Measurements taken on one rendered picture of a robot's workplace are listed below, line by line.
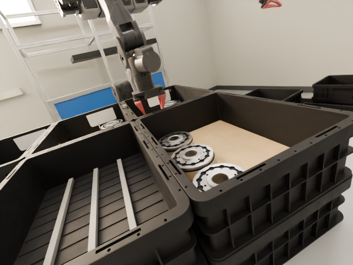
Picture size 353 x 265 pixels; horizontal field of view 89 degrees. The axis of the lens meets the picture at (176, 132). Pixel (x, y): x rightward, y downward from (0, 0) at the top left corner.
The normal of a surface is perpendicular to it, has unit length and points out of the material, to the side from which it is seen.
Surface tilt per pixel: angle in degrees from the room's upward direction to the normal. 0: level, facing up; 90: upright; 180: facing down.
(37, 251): 0
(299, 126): 90
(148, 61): 91
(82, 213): 0
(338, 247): 0
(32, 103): 90
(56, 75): 90
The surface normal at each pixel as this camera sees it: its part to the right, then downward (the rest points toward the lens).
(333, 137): 0.37, 0.29
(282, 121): -0.90, 0.36
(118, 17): 0.46, 0.06
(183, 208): -0.24, -0.89
